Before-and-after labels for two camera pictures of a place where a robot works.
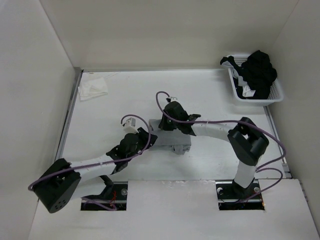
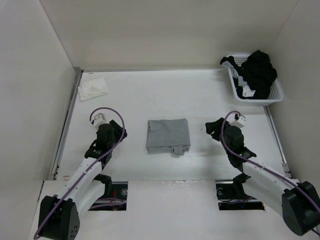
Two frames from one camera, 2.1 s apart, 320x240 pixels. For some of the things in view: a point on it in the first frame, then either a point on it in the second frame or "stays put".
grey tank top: [174, 140] stays put
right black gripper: [163, 125] to [216, 126]
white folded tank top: [93, 88] stays put
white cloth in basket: [247, 91] stays put
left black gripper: [144, 136] to [117, 130]
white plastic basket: [276, 93] stays put
